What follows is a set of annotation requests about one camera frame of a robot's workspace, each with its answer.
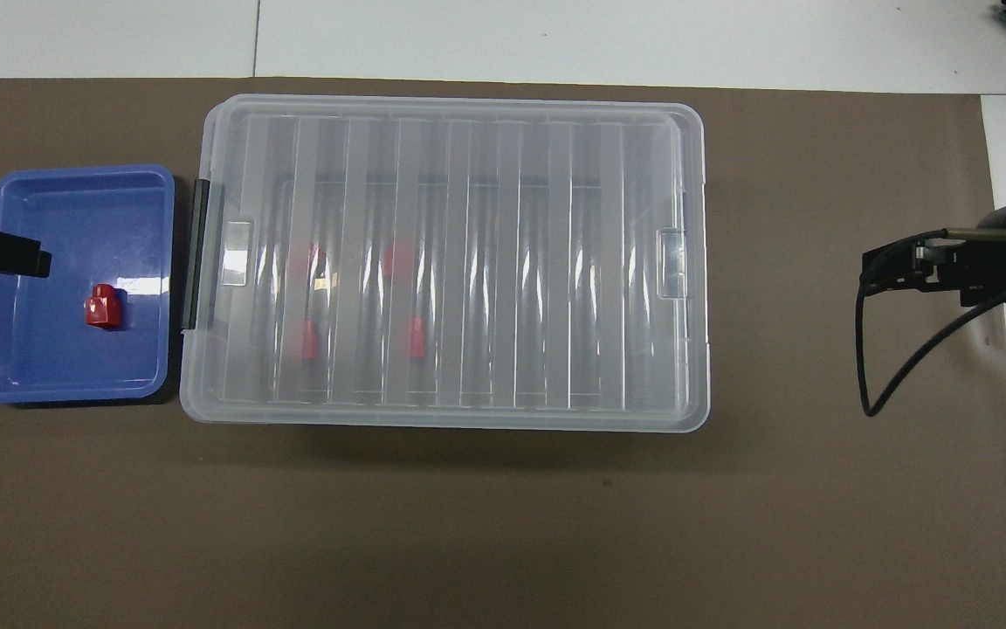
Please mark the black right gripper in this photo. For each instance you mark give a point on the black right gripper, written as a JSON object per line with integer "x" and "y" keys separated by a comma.
{"x": 992, "y": 271}

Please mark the red block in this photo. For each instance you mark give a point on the red block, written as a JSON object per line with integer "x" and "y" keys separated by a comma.
{"x": 416, "y": 338}
{"x": 103, "y": 310}
{"x": 315, "y": 259}
{"x": 398, "y": 259}
{"x": 308, "y": 339}

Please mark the clear ribbed plastic box lid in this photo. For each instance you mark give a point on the clear ribbed plastic box lid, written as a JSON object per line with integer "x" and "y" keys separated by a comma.
{"x": 555, "y": 384}

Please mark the blue plastic tray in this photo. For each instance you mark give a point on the blue plastic tray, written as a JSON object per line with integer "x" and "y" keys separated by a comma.
{"x": 58, "y": 367}

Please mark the clear plastic storage box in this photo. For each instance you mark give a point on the clear plastic storage box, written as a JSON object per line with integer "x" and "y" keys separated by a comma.
{"x": 520, "y": 188}

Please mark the brown paper table mat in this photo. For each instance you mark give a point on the brown paper table mat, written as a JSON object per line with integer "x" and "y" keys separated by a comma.
{"x": 503, "y": 524}

